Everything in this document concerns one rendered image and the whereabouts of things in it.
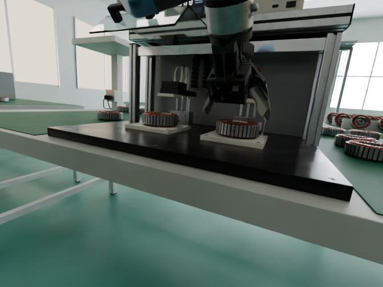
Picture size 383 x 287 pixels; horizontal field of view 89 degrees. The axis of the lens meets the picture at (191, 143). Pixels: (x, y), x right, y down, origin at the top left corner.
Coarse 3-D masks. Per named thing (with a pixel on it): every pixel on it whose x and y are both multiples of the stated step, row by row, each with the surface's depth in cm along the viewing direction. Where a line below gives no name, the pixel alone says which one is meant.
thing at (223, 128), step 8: (224, 120) 54; (232, 120) 56; (216, 128) 52; (224, 128) 48; (232, 128) 47; (240, 128) 46; (248, 128) 46; (256, 128) 48; (232, 136) 48; (240, 136) 47; (248, 136) 47; (256, 136) 49
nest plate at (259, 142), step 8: (200, 136) 49; (208, 136) 48; (216, 136) 48; (224, 136) 49; (264, 136) 54; (232, 144) 46; (240, 144) 45; (248, 144) 44; (256, 144) 43; (264, 144) 47
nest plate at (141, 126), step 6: (126, 126) 58; (132, 126) 57; (138, 126) 56; (144, 126) 56; (150, 126) 56; (156, 126) 57; (162, 126) 58; (174, 126) 60; (180, 126) 61; (186, 126) 62; (156, 132) 54; (162, 132) 53; (168, 132) 52; (174, 132) 56
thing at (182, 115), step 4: (172, 112) 73; (176, 112) 72; (180, 112) 72; (184, 112) 71; (192, 112) 74; (180, 116) 72; (184, 116) 71; (192, 116) 74; (180, 120) 72; (184, 120) 71; (192, 120) 75; (180, 124) 72; (184, 124) 72; (192, 124) 75
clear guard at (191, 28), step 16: (128, 16) 47; (160, 16) 42; (176, 16) 40; (192, 16) 46; (96, 32) 47; (144, 32) 61; (160, 32) 60; (176, 32) 59; (192, 32) 58; (208, 32) 57
